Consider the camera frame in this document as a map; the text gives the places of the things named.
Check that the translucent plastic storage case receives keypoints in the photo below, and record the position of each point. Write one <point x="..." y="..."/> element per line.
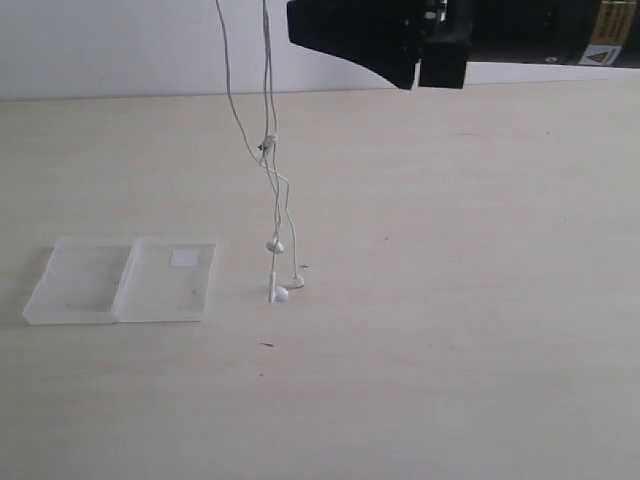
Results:
<point x="109" y="280"/>

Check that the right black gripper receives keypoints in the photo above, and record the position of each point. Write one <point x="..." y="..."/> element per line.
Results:
<point x="557" y="33"/>

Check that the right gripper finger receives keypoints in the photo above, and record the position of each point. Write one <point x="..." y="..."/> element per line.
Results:
<point x="380" y="36"/>

